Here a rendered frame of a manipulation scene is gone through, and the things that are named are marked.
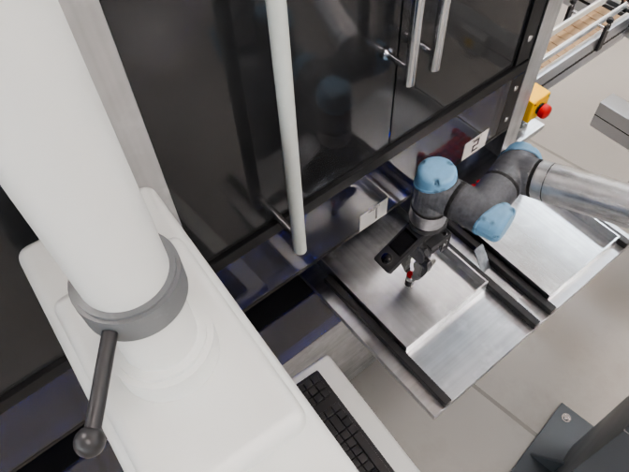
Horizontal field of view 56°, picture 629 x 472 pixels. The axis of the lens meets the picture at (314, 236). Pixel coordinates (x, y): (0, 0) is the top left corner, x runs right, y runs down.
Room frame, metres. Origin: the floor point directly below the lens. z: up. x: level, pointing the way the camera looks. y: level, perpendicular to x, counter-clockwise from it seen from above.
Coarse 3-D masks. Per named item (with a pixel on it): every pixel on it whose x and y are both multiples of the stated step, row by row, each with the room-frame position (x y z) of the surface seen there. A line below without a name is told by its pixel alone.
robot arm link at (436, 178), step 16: (432, 160) 0.74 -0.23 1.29; (448, 160) 0.74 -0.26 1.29; (416, 176) 0.72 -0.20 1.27; (432, 176) 0.70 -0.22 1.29; (448, 176) 0.70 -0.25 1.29; (416, 192) 0.71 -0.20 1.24; (432, 192) 0.68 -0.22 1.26; (448, 192) 0.68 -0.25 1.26; (416, 208) 0.70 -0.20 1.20; (432, 208) 0.68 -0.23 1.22
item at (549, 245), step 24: (528, 216) 0.89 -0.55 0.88; (552, 216) 0.89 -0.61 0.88; (576, 216) 0.88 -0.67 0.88; (480, 240) 0.81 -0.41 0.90; (504, 240) 0.82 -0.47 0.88; (528, 240) 0.82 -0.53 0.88; (552, 240) 0.81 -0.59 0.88; (576, 240) 0.81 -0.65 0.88; (600, 240) 0.81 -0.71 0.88; (528, 264) 0.75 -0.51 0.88; (552, 264) 0.74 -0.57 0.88; (576, 264) 0.74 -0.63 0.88; (552, 288) 0.68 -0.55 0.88
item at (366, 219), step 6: (378, 204) 0.83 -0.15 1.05; (384, 204) 0.84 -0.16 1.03; (372, 210) 0.82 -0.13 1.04; (378, 210) 0.83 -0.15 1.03; (384, 210) 0.84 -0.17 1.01; (360, 216) 0.80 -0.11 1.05; (366, 216) 0.81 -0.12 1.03; (372, 216) 0.82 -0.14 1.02; (378, 216) 0.83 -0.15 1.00; (360, 222) 0.80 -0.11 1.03; (366, 222) 0.81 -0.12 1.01; (372, 222) 0.82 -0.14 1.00; (360, 228) 0.80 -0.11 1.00
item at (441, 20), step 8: (440, 0) 0.82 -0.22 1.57; (448, 0) 0.81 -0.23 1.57; (440, 8) 0.82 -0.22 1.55; (448, 8) 0.82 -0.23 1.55; (440, 16) 0.82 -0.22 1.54; (440, 24) 0.81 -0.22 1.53; (440, 32) 0.81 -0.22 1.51; (432, 40) 0.82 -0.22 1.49; (440, 40) 0.81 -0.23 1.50; (424, 48) 0.84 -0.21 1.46; (432, 48) 0.82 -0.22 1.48; (440, 48) 0.81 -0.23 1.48; (432, 56) 0.82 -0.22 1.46; (440, 56) 0.82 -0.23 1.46; (432, 64) 0.82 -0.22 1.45; (440, 64) 0.82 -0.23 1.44
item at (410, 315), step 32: (384, 224) 0.89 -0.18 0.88; (352, 256) 0.80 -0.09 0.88; (448, 256) 0.78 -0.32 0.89; (352, 288) 0.71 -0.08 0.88; (384, 288) 0.70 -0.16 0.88; (416, 288) 0.70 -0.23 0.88; (448, 288) 0.69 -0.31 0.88; (480, 288) 0.67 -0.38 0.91; (384, 320) 0.62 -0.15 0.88; (416, 320) 0.62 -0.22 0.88
